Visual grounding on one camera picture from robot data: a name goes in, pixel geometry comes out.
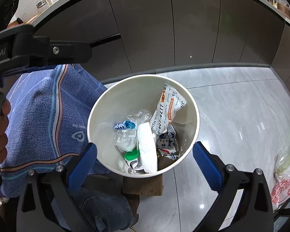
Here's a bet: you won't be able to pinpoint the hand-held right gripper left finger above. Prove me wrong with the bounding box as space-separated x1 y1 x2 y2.
16 142 98 232

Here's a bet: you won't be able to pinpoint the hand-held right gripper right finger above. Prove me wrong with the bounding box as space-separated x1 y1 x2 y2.
192 141 273 232

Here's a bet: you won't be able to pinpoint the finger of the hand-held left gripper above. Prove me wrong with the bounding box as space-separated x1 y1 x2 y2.
0 67 31 87
49 41 92 66

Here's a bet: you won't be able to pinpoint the green plastic lid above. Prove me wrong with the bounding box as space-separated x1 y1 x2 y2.
124 150 139 162

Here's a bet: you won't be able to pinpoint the clear plastic bag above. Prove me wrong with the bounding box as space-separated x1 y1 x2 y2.
115 110 152 151

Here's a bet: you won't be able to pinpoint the cartoon printed wrapper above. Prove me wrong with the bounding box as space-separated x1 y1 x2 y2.
157 124 177 154

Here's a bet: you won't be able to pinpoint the silver foil pouch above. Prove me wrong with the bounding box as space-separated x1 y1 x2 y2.
126 161 148 175

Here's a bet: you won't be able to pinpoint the cream round trash bin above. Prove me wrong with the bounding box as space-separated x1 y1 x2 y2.
87 74 200 178

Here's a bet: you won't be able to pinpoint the blue candy roll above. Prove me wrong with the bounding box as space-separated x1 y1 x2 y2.
114 120 136 130

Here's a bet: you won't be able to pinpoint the printed paper cup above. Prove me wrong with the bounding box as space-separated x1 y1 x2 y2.
136 123 158 173

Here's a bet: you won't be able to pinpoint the long white orange wrapper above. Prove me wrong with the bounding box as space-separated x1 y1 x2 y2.
148 83 187 136

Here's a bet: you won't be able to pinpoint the person's leg in jeans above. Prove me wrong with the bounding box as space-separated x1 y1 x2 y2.
52 187 139 232

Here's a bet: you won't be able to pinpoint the glass electric kettle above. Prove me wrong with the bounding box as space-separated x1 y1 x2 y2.
36 0 54 14

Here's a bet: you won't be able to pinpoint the blue checked tablecloth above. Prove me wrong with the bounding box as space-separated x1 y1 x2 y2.
0 64 112 197

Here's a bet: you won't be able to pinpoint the brown floor board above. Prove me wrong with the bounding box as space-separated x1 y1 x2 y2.
123 173 165 196

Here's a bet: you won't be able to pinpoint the red printed plastic bag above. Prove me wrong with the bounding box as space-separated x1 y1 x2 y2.
271 141 290 211

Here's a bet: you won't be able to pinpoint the grey kitchen base cabinets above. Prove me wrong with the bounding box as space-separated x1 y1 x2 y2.
31 0 290 107

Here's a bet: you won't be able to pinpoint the bamboo steamer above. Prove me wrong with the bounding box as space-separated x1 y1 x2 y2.
277 1 290 21

